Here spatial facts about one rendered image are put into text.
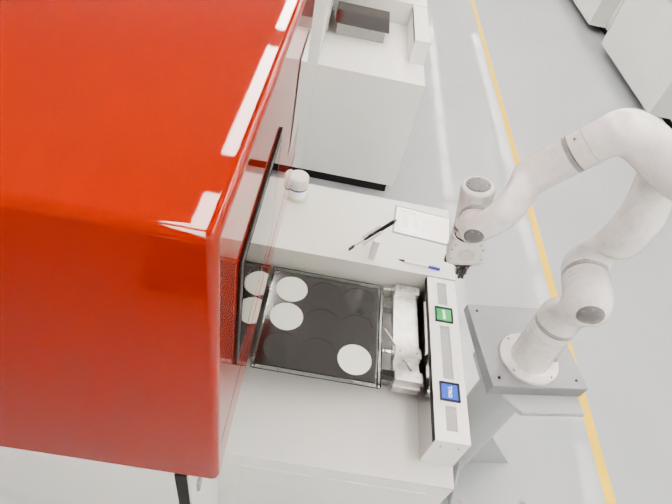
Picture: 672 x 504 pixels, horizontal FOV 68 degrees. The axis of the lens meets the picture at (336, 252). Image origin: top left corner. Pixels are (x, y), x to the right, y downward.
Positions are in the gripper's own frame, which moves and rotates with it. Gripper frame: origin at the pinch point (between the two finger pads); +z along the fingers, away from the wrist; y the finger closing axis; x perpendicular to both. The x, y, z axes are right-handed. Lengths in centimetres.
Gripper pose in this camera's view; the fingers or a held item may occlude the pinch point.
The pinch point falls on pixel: (460, 270)
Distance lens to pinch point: 150.1
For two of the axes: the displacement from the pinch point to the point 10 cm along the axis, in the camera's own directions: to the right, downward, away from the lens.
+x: 0.9, -7.1, 6.9
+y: 10.0, 0.4, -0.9
